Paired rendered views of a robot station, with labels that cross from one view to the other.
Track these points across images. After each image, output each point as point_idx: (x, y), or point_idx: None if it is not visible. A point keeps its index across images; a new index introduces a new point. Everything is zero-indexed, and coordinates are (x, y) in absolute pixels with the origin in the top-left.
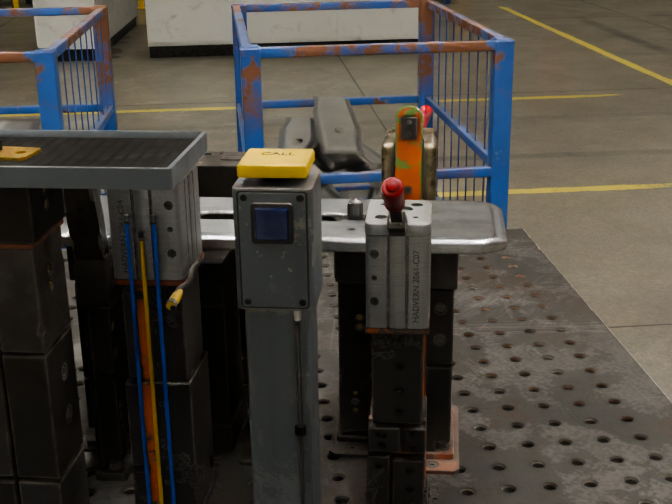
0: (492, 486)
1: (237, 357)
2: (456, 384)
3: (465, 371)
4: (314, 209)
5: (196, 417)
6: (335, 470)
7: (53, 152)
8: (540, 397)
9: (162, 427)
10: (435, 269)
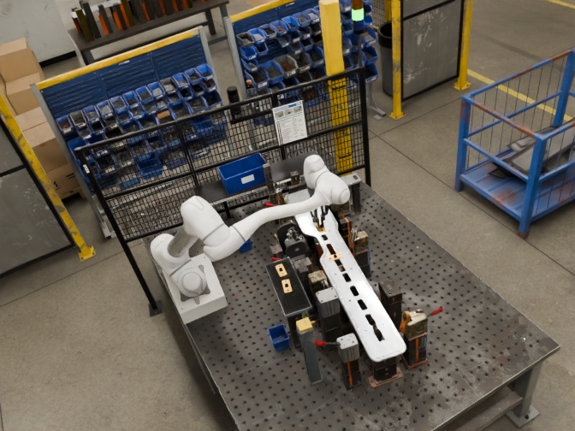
0: (371, 396)
1: None
2: (416, 371)
3: (425, 370)
4: (303, 336)
5: (329, 336)
6: (359, 364)
7: (292, 292)
8: (421, 392)
9: (324, 333)
10: None
